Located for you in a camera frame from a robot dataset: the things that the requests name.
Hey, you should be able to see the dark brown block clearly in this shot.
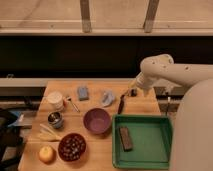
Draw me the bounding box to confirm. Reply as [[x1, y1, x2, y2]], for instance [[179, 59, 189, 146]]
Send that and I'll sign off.
[[119, 127, 133, 151]]

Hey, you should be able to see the purple bowl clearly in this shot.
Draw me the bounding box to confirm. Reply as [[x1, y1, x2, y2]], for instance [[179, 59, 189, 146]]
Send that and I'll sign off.
[[83, 108, 111, 134]]

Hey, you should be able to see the dark red patterned bowl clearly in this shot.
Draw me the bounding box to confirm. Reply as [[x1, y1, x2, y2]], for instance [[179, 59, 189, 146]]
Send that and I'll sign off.
[[58, 133, 86, 162]]

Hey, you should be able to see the blue sponge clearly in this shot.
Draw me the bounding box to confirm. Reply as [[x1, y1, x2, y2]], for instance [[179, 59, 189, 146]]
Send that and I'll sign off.
[[77, 86, 89, 101]]

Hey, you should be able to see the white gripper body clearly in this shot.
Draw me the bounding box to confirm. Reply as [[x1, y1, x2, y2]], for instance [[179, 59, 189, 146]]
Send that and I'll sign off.
[[129, 72, 150, 93]]

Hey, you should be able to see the small metal cup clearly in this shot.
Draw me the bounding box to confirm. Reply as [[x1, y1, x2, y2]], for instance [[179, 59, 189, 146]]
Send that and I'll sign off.
[[48, 112, 63, 129]]

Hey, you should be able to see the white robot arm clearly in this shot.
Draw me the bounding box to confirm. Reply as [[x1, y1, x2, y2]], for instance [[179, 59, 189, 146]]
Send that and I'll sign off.
[[130, 54, 213, 171]]

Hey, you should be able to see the small dark red object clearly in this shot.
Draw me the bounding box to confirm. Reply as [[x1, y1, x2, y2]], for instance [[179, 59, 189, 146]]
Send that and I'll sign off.
[[130, 88, 137, 97]]

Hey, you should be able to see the yellow apple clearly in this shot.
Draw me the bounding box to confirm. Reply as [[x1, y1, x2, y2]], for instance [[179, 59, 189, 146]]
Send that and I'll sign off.
[[38, 146, 55, 163]]

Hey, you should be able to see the green plastic tray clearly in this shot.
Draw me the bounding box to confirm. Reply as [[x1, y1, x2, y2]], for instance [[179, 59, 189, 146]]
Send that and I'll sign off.
[[112, 114, 173, 170]]

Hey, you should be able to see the light blue crumpled cloth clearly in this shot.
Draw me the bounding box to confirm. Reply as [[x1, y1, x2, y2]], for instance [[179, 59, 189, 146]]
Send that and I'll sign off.
[[101, 90, 115, 107]]

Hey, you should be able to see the yellow banana peel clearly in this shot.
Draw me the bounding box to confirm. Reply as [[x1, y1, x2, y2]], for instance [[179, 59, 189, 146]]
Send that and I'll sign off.
[[37, 124, 61, 141]]

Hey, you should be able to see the silver fork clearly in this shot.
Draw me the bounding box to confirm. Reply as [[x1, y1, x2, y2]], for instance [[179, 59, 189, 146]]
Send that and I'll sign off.
[[66, 96, 80, 113]]

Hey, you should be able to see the black handled brush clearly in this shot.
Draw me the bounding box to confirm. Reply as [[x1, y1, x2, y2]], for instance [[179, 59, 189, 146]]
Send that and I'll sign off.
[[117, 95, 125, 114]]

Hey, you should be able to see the black chair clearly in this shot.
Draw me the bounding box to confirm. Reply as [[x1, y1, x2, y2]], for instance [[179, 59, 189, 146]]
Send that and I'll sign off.
[[0, 108, 23, 171]]

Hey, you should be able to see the white cup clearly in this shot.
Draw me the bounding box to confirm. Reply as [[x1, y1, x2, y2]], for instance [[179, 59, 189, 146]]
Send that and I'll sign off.
[[46, 91, 64, 111]]

